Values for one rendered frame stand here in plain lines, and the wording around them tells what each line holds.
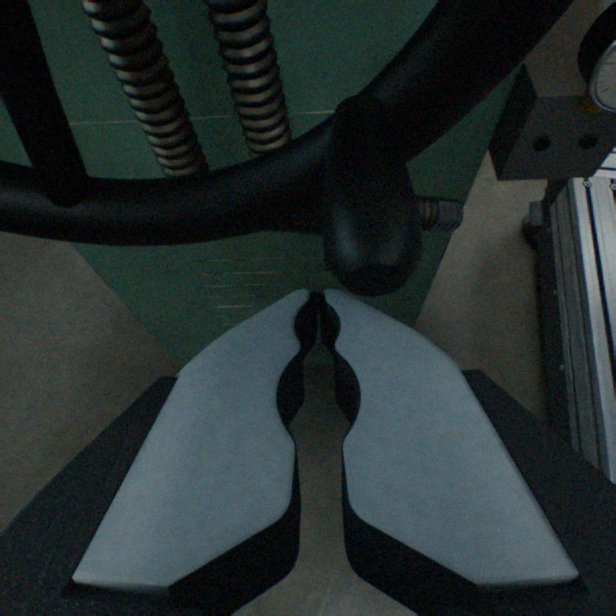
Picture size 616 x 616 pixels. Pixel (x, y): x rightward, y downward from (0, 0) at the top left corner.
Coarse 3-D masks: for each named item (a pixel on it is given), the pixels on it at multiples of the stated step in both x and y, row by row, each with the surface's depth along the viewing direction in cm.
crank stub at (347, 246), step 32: (352, 96) 12; (352, 128) 11; (384, 128) 11; (352, 160) 11; (384, 160) 10; (352, 192) 10; (384, 192) 10; (352, 224) 10; (384, 224) 9; (416, 224) 10; (352, 256) 10; (384, 256) 9; (416, 256) 10; (352, 288) 10; (384, 288) 10
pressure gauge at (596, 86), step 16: (608, 16) 24; (592, 32) 25; (608, 32) 24; (592, 48) 25; (608, 48) 23; (592, 64) 25; (608, 64) 24; (592, 80) 25; (608, 80) 25; (592, 96) 26; (608, 96) 26; (592, 112) 29
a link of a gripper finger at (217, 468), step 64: (256, 320) 10; (192, 384) 8; (256, 384) 8; (192, 448) 7; (256, 448) 7; (128, 512) 6; (192, 512) 6; (256, 512) 6; (128, 576) 5; (192, 576) 5; (256, 576) 6
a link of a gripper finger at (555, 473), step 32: (480, 384) 8; (512, 416) 7; (512, 448) 7; (544, 448) 7; (544, 480) 6; (576, 480) 6; (608, 480) 6; (544, 512) 6; (576, 512) 6; (608, 512) 6; (576, 544) 5; (608, 544) 5; (608, 576) 5; (480, 608) 5; (512, 608) 5; (544, 608) 5; (576, 608) 5; (608, 608) 5
